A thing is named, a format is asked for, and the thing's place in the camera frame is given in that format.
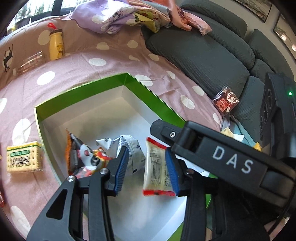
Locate white red-edged snack packet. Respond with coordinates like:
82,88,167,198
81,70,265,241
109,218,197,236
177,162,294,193
142,137,175,196

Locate pink polka dot sheet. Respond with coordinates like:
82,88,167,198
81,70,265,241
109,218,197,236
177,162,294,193
0,21,223,241

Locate yellow bear bottle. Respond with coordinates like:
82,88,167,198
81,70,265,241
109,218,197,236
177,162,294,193
47,22,64,61

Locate cracker pack green label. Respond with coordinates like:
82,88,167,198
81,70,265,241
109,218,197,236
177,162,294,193
6,141,43,173

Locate papers beside sofa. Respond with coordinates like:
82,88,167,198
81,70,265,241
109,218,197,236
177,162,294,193
220,114,262,151

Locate green white cardboard box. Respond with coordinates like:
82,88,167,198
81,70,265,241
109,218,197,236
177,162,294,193
33,72,219,241

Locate brown polka dot bolster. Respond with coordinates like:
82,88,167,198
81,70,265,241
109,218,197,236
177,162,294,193
0,14,82,82

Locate silver white snack bag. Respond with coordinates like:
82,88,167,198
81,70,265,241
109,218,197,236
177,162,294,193
96,134,147,174

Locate black framed window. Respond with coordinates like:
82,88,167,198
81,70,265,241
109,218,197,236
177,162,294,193
6,0,87,32

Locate yellow patterned cloth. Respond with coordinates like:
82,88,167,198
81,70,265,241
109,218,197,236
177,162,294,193
134,10,161,33

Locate dark grey sofa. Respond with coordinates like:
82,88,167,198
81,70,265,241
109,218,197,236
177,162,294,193
142,1,294,141

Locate clear plastic bottle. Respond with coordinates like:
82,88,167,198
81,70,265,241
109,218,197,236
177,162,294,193
16,51,45,76

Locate purple floral cloth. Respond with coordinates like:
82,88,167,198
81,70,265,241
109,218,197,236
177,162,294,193
70,1,136,35

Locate orange snack bag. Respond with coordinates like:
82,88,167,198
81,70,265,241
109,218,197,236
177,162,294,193
65,130,112,178

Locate small red candy packet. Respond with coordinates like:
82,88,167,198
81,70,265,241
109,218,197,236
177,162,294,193
212,86,239,115

